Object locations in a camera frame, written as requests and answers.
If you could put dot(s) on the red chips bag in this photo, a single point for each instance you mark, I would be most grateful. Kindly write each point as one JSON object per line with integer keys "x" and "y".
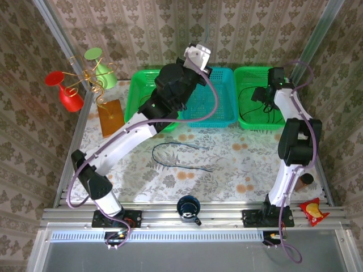
{"x": 312, "y": 211}

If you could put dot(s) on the dark blue mug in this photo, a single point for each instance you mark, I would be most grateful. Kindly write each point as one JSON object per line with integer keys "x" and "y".
{"x": 187, "y": 209}

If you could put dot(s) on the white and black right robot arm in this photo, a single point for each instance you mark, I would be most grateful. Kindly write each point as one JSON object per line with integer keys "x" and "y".
{"x": 286, "y": 181}

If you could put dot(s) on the aluminium front rail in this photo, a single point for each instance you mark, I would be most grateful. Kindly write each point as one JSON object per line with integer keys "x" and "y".
{"x": 221, "y": 216}

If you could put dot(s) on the red plastic wine glass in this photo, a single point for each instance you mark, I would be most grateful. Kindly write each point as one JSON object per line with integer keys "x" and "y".
{"x": 69, "y": 100}

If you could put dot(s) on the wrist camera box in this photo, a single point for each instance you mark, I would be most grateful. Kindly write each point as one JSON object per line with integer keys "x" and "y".
{"x": 198, "y": 55}
{"x": 258, "y": 94}

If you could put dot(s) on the brown cup with black lid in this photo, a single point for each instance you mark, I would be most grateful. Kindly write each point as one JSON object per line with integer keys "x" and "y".
{"x": 307, "y": 178}

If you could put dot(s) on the green perforated plastic basket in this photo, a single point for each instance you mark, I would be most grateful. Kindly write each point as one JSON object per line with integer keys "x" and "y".
{"x": 249, "y": 76}
{"x": 136, "y": 85}

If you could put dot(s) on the aluminium frame post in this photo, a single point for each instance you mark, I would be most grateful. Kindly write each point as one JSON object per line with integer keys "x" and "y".
{"x": 322, "y": 28}
{"x": 55, "y": 28}

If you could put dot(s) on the aluminium side rail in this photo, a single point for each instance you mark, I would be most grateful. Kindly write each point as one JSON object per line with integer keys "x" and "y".
{"x": 77, "y": 133}
{"x": 324, "y": 184}

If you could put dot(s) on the light green plastic wine glass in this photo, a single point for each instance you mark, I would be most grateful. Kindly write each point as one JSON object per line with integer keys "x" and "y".
{"x": 106, "y": 76}

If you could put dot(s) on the floral tablecloth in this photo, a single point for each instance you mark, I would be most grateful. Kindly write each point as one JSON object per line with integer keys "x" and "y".
{"x": 227, "y": 170}

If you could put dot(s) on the brown wooden base board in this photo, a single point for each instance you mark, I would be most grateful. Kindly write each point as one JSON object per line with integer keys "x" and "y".
{"x": 113, "y": 124}

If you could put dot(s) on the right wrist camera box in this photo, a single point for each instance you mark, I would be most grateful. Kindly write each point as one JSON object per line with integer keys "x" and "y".
{"x": 258, "y": 94}

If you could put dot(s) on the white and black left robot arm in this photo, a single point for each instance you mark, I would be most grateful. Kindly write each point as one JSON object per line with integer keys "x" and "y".
{"x": 119, "y": 144}

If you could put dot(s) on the small black connector board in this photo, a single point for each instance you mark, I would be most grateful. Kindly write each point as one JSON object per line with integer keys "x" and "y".
{"x": 113, "y": 238}
{"x": 272, "y": 237}

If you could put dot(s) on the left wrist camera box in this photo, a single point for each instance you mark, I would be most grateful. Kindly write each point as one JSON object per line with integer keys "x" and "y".
{"x": 198, "y": 55}

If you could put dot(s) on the teal perforated plastic basket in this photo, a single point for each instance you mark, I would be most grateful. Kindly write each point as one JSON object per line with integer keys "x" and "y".
{"x": 224, "y": 107}

